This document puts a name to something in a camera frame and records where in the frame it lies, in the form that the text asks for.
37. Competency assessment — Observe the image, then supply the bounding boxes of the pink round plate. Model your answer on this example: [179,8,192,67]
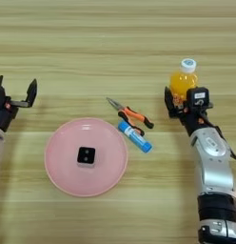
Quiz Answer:
[44,117,129,198]

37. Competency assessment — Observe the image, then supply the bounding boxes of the orange black needle-nose pliers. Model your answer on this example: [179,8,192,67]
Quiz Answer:
[106,96,155,137]

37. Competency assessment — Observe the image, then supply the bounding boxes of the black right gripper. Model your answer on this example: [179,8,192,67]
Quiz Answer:
[164,86,216,137]

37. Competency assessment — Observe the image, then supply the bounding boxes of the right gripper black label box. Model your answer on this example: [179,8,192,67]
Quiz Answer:
[186,87,210,109]

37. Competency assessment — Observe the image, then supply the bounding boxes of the blue glue stick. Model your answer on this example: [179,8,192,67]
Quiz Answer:
[117,120,153,154]

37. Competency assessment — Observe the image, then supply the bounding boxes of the small black square block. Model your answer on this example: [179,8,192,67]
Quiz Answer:
[76,146,96,169]

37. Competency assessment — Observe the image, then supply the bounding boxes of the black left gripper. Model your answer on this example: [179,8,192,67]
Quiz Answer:
[0,75,38,132]

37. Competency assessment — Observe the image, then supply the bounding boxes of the orange juice bottle white cap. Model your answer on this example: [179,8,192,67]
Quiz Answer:
[168,57,199,103]

